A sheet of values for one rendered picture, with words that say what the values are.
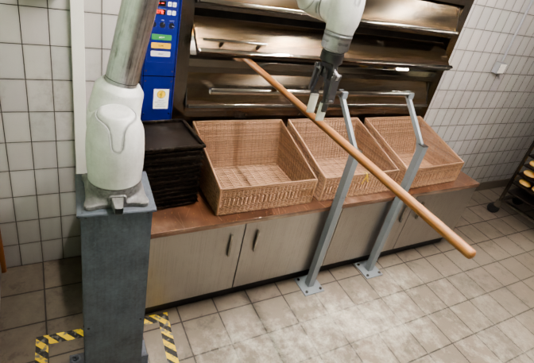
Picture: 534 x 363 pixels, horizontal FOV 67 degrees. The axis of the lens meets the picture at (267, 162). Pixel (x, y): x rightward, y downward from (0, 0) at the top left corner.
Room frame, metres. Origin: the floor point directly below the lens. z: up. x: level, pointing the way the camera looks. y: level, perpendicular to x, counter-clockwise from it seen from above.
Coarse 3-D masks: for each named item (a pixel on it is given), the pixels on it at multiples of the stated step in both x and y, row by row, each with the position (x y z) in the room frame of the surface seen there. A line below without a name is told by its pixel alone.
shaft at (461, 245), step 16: (256, 64) 1.98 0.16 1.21; (272, 80) 1.80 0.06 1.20; (288, 96) 1.66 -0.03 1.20; (304, 112) 1.54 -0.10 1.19; (320, 128) 1.44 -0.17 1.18; (368, 160) 1.21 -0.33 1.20; (384, 176) 1.13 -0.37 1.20; (400, 192) 1.06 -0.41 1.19; (416, 208) 1.00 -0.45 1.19; (432, 224) 0.94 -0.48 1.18; (448, 240) 0.89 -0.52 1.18; (464, 256) 0.85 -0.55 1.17
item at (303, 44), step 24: (216, 24) 2.00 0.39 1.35; (240, 24) 2.08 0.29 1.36; (264, 24) 2.16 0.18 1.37; (216, 48) 1.91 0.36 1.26; (240, 48) 1.99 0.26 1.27; (264, 48) 2.07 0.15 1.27; (288, 48) 2.15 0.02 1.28; (312, 48) 2.25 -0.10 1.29; (360, 48) 2.45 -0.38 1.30; (384, 48) 2.57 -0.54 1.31; (408, 48) 2.70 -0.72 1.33; (432, 48) 2.84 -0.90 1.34
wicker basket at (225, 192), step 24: (240, 120) 2.07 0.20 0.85; (264, 120) 2.15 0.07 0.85; (216, 144) 1.97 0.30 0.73; (264, 144) 2.13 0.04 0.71; (288, 144) 2.10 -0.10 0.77; (216, 168) 1.94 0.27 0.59; (240, 168) 2.00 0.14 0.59; (264, 168) 2.06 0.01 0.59; (288, 168) 2.04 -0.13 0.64; (216, 192) 1.57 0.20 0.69; (240, 192) 1.59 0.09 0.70; (264, 192) 1.66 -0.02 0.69; (288, 192) 1.74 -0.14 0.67; (312, 192) 1.83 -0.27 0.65
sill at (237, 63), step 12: (192, 60) 1.93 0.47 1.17; (204, 60) 1.96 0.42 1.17; (216, 60) 2.00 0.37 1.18; (228, 60) 2.04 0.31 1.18; (240, 60) 2.08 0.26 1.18; (264, 60) 2.18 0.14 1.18; (276, 60) 2.24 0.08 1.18; (348, 72) 2.48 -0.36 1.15; (360, 72) 2.53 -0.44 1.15; (372, 72) 2.58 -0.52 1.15; (384, 72) 2.64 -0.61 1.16; (396, 72) 2.70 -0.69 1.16; (408, 72) 2.76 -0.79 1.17; (420, 72) 2.82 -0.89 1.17; (432, 72) 2.89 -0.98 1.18
